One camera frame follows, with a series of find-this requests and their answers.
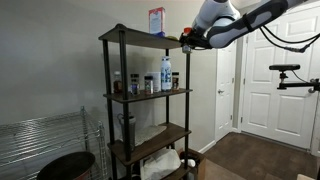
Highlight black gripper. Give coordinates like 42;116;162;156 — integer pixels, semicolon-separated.
179;32;213;50

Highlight white blue patterned water bottle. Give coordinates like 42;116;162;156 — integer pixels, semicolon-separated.
160;55;173;92

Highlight brown shelf unit black posts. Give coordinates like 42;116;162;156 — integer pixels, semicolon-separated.
98;23;194;180

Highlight grey shaker bottle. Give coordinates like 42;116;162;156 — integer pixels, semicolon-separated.
117;112;137;151

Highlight white plastic bottle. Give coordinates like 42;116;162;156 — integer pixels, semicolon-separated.
180;158;197;169

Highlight red white carton box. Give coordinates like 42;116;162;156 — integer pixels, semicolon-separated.
148;6;167;38

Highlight white cylindrical canister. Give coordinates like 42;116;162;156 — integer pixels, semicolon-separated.
148;71;162;94

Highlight dark spice jar black lid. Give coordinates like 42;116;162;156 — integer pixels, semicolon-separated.
129;73;141;97
143;75;155;96

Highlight spice jar white lid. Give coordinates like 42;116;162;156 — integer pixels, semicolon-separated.
112;70;123;95

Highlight checkered white cloth mat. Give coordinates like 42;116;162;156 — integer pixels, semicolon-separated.
134;124;168;147

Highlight white panel door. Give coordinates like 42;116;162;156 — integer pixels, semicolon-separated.
240;5;320;150

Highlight brown cardboard box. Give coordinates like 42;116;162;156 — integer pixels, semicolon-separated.
179;148;208;180

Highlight white tote bag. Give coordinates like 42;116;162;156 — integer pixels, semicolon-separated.
139;147;182;180

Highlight black cooking pot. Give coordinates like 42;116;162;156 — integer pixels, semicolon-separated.
36;151;97;180

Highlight white door with lever handle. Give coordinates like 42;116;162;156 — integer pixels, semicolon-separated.
214;41;237;142

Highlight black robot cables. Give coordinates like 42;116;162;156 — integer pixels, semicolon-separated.
258;25;320;54

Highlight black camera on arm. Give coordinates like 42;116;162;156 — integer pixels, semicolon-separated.
268;63;320;95

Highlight silver wire rack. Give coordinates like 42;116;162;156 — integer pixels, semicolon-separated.
0;105;111;180

